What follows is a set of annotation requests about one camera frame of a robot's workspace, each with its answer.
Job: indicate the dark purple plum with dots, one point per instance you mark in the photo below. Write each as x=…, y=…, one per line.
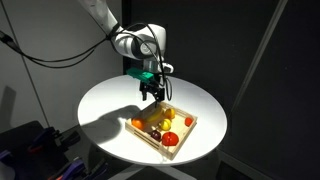
x=156, y=135

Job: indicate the round white table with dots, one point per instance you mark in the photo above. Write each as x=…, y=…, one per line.
x=103, y=110

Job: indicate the orange fruit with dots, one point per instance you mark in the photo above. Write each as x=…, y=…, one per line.
x=138, y=123

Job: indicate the purple clamp lower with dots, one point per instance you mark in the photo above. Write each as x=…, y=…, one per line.
x=69, y=171

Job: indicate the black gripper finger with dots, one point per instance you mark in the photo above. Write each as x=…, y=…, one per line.
x=159, y=96
x=144, y=96

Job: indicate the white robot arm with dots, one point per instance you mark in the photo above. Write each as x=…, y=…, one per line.
x=140, y=41

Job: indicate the yellow lemon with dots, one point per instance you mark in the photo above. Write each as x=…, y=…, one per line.
x=165, y=124

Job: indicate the small red strawberry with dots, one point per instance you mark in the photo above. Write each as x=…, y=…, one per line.
x=188, y=121

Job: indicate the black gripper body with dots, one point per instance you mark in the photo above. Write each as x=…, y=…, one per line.
x=151, y=88

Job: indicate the yellow-orange round fruit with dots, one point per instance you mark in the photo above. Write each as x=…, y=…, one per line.
x=170, y=113

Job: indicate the wooden tray box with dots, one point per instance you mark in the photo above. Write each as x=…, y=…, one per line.
x=177, y=126

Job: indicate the yellow banana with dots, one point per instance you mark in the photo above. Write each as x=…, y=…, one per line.
x=154, y=115

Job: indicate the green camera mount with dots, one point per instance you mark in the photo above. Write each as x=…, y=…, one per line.
x=141, y=75

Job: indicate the purple clamp with orange tip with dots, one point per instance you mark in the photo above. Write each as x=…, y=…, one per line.
x=45, y=136

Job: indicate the red apple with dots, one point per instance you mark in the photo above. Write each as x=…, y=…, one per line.
x=170, y=139

